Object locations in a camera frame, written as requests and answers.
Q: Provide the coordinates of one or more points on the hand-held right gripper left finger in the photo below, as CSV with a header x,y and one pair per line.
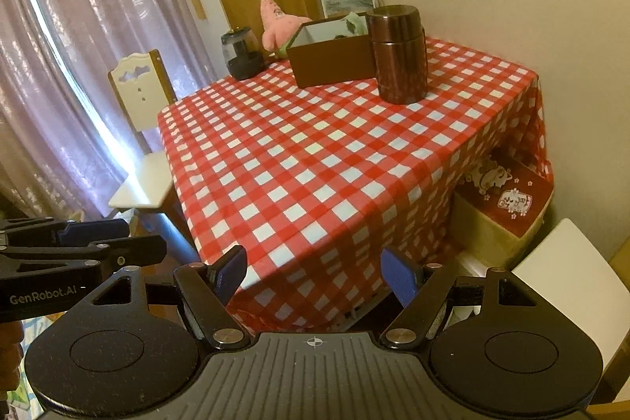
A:
x,y
231,276

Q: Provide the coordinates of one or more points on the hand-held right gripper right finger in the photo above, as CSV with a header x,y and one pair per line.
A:
x,y
398,276

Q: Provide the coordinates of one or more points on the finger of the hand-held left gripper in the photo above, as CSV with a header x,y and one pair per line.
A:
x,y
82,230
129,251

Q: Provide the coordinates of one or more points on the brown cardboard box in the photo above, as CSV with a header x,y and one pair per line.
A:
x,y
330,63

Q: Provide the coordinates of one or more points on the red checked tablecloth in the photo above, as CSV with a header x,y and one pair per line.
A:
x,y
320,184

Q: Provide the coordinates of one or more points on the red printed cardboard box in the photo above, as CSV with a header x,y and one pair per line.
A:
x,y
512,198

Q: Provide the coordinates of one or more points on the white wooden chair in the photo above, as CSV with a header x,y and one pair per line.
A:
x,y
566,272
140,90

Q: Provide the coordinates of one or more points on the sheer pink curtain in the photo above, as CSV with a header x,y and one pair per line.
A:
x,y
74,56

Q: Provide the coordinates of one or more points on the brown metal canister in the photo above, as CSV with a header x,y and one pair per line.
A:
x,y
401,61

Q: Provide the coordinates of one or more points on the black grinder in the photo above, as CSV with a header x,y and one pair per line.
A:
x,y
241,56

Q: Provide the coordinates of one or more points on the pink starfish plush toy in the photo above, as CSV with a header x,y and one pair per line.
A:
x,y
275,24

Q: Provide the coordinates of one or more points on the green cloth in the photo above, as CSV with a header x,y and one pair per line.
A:
x,y
353,23

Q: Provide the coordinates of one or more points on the clear picture frame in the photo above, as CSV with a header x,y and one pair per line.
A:
x,y
347,2

